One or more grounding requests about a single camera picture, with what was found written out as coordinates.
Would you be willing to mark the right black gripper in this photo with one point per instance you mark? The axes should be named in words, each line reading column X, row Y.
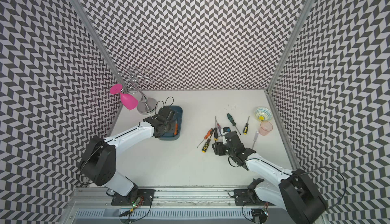
column 218, row 150

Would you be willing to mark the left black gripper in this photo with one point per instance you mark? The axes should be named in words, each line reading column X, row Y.
column 171, row 123

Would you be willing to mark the orange handled thin screwdriver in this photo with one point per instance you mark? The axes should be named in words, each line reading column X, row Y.
column 209, row 133

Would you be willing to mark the long orange black screwdriver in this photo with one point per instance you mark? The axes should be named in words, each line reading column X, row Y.
column 176, row 127

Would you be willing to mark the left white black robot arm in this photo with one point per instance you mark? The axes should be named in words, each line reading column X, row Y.
column 98, row 162

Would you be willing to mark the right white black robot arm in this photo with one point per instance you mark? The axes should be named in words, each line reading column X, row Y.
column 293, row 191

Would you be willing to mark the black yellow-tip screwdriver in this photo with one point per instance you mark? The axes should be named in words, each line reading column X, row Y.
column 215, row 130

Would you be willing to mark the teal plastic storage box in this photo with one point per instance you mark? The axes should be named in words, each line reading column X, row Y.
column 178, row 115

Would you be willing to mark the small yellow black screwdriver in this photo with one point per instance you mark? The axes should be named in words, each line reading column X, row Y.
column 245, row 130

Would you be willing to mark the chrome glass holder stand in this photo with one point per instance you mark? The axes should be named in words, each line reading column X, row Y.
column 131, row 81

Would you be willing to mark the pink plastic wine glass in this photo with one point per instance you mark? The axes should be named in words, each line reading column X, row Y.
column 129, row 101

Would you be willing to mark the pink translucent cup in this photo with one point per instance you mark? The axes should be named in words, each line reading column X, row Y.
column 265, row 128

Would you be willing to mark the patterned ceramic bowl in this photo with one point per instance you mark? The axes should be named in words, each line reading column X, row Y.
column 263, row 114

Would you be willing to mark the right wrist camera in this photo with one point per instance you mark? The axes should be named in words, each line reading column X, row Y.
column 225, row 130

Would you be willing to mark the purple handled screwdriver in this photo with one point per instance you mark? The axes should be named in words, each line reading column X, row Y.
column 218, row 127

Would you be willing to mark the green handled screwdriver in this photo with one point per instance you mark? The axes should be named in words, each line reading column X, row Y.
column 230, row 118

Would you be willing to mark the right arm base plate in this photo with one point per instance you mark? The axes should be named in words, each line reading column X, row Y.
column 258, row 192

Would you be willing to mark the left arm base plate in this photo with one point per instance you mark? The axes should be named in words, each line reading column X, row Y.
column 146, row 194

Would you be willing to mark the aluminium front rail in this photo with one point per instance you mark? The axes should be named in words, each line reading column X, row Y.
column 170, row 197

